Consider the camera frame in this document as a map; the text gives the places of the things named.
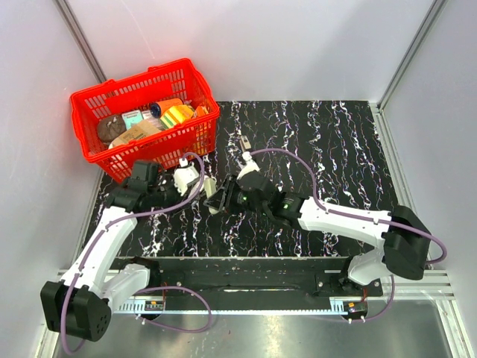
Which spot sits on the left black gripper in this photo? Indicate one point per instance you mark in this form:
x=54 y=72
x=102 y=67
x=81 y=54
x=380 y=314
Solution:
x=179 y=198

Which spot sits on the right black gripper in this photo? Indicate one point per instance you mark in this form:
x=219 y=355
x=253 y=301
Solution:
x=217 y=200

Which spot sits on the beige stapler top cover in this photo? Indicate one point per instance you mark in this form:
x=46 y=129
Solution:
x=210 y=189

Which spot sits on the stapler base with black magazine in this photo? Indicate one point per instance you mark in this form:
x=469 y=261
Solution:
x=245 y=143

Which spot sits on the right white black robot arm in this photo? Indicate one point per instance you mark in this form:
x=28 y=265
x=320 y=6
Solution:
x=400 y=242

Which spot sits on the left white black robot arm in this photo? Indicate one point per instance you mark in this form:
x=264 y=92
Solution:
x=81 y=302

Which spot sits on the brown paper package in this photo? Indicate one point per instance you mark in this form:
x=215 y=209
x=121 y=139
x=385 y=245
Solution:
x=136 y=132

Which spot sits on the yellow green sponge pack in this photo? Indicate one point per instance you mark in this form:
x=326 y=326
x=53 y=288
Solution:
x=176 y=115

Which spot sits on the red plastic shopping basket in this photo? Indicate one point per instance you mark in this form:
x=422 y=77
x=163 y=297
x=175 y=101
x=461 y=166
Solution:
x=176 y=79

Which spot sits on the pink white small box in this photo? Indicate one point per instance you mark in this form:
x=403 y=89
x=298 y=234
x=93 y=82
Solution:
x=148 y=116

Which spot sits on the teal white small box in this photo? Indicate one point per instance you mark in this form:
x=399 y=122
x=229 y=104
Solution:
x=132 y=118

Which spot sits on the orange can with blue lid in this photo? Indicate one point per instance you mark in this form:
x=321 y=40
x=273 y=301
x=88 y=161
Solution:
x=157 y=108

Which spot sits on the brown round cookie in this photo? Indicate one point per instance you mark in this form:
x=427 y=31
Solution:
x=109 y=128

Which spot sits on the orange snack packet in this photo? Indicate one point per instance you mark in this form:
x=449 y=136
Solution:
x=200 y=111

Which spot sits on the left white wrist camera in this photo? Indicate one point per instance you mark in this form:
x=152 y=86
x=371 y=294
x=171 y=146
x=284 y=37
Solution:
x=185 y=175

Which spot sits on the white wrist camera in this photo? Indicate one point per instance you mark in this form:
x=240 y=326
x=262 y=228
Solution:
x=185 y=175
x=249 y=165

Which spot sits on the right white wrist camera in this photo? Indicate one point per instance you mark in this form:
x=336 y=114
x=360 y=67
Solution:
x=249 y=165

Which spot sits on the aluminium frame rail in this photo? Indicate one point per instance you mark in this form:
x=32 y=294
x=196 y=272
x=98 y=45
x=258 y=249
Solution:
x=434 y=286

